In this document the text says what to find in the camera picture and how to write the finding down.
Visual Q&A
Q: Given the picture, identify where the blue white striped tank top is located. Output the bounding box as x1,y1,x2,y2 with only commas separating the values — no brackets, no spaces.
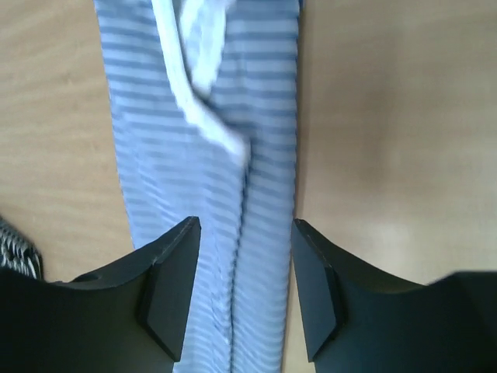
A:
94,1,301,372

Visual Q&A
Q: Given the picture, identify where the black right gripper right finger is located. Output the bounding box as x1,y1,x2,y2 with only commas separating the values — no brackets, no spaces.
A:
291,219,496,372

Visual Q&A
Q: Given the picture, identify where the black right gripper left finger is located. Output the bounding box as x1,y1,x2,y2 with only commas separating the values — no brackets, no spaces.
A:
1,217,201,372

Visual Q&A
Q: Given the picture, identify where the black white striped tank top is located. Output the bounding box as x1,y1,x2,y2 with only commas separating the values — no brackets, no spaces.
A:
0,218,44,281

